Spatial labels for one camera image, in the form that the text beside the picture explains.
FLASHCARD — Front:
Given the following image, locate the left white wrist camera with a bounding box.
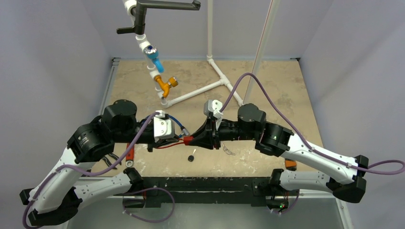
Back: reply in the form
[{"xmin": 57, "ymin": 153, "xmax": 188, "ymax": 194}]
[{"xmin": 153, "ymin": 110, "xmax": 175, "ymax": 142}]

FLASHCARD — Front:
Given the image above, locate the red handled adjustable wrench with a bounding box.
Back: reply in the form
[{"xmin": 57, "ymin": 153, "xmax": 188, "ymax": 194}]
[{"xmin": 126, "ymin": 143, "xmax": 135, "ymax": 167}]

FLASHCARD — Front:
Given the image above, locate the black head key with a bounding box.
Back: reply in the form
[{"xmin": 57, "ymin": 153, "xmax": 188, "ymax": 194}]
[{"xmin": 188, "ymin": 149, "xmax": 196, "ymax": 162}]

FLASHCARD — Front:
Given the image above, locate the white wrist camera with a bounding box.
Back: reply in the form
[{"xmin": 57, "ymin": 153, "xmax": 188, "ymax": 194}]
[
  {"xmin": 153, "ymin": 110, "xmax": 175, "ymax": 142},
  {"xmin": 203, "ymin": 100, "xmax": 223, "ymax": 119}
]

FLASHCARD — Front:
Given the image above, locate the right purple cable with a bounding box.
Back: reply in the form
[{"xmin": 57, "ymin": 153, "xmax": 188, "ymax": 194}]
[{"xmin": 220, "ymin": 73, "xmax": 405, "ymax": 216}]

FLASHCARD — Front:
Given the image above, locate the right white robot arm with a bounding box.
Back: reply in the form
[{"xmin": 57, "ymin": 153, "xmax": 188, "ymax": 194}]
[{"xmin": 184, "ymin": 100, "xmax": 368, "ymax": 203}]

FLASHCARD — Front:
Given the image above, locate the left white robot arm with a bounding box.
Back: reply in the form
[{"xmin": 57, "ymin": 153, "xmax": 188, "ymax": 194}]
[{"xmin": 20, "ymin": 99, "xmax": 178, "ymax": 229}]

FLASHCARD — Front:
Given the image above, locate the orange black tool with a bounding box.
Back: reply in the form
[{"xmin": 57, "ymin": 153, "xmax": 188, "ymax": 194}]
[{"xmin": 285, "ymin": 159, "xmax": 297, "ymax": 169}]

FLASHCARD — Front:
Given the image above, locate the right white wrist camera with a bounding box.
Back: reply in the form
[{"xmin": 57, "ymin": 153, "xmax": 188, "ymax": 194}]
[{"xmin": 203, "ymin": 100, "xmax": 223, "ymax": 119}]

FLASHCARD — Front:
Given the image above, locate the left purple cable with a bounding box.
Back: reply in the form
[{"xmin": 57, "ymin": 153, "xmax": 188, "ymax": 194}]
[{"xmin": 22, "ymin": 111, "xmax": 177, "ymax": 229}]

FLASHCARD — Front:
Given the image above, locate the blue cable lock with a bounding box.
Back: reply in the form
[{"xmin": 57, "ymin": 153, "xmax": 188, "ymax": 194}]
[{"xmin": 151, "ymin": 115, "xmax": 190, "ymax": 138}]

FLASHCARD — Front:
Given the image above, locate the red cable padlock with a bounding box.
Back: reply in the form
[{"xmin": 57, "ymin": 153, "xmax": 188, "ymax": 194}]
[{"xmin": 156, "ymin": 136, "xmax": 193, "ymax": 149}]

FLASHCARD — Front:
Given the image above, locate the orange brass valve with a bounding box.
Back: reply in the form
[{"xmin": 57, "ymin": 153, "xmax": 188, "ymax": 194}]
[{"xmin": 154, "ymin": 75, "xmax": 179, "ymax": 99}]

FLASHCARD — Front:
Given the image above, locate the purple cable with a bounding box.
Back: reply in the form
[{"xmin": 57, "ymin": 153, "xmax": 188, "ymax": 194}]
[
  {"xmin": 22, "ymin": 111, "xmax": 177, "ymax": 229},
  {"xmin": 220, "ymin": 73, "xmax": 405, "ymax": 216}
]

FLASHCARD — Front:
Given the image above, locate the white PVC pipe frame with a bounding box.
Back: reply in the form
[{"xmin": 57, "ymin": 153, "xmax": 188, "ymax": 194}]
[{"xmin": 122, "ymin": 0, "xmax": 281, "ymax": 110}]

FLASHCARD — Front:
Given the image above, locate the blue valve fitting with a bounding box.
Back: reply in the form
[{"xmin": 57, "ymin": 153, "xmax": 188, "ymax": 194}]
[{"xmin": 143, "ymin": 45, "xmax": 164, "ymax": 73}]

